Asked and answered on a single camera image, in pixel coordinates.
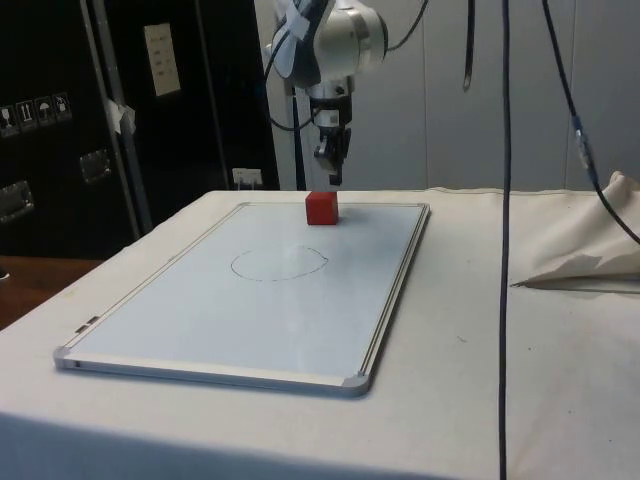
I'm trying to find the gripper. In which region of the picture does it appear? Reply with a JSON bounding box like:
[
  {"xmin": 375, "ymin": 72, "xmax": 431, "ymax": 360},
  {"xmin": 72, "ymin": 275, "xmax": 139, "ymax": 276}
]
[{"xmin": 309, "ymin": 97, "xmax": 353, "ymax": 186}]

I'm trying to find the red cube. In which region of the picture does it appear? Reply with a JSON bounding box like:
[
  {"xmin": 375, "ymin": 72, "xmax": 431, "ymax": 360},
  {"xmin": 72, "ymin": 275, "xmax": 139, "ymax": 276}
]
[{"xmin": 304, "ymin": 190, "xmax": 342, "ymax": 228}]

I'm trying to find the black cabinet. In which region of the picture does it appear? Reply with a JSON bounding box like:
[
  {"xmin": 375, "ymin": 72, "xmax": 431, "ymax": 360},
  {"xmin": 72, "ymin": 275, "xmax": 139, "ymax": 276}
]
[{"xmin": 0, "ymin": 0, "xmax": 280, "ymax": 261}]

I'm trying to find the whiteboard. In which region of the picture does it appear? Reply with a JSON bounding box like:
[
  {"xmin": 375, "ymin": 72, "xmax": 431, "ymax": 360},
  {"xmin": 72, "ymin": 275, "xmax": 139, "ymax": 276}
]
[{"xmin": 52, "ymin": 201, "xmax": 432, "ymax": 400}]

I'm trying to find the black cable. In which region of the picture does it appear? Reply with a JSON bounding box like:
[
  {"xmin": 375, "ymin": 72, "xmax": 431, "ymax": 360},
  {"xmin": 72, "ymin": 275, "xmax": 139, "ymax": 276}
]
[
  {"xmin": 262, "ymin": 42, "xmax": 321, "ymax": 133},
  {"xmin": 292, "ymin": 87, "xmax": 308, "ymax": 192},
  {"xmin": 541, "ymin": 0, "xmax": 640, "ymax": 251},
  {"xmin": 462, "ymin": 0, "xmax": 477, "ymax": 93},
  {"xmin": 497, "ymin": 0, "xmax": 513, "ymax": 480}
]

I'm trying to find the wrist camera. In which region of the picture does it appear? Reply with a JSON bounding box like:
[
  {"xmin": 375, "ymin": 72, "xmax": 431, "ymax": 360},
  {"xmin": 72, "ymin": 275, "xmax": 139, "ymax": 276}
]
[{"xmin": 304, "ymin": 80, "xmax": 356, "ymax": 101}]

